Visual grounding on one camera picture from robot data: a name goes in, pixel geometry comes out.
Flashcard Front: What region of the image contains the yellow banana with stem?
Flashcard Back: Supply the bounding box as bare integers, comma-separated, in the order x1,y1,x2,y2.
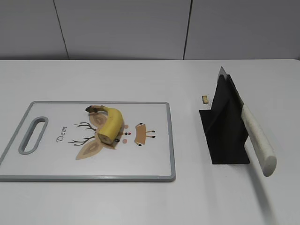
85,105,123,145

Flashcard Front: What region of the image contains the cleaver knife with white handle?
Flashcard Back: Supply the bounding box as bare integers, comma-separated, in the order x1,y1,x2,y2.
218,67,277,177

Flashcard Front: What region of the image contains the small banana piece on table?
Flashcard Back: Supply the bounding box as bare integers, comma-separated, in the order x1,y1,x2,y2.
202,95,209,104

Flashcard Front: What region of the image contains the black knife stand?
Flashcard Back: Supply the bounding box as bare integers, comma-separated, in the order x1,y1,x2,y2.
199,73,250,165

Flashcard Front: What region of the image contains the white grey-rimmed cutting board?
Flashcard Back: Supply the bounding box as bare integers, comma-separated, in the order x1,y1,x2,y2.
0,101,176,182

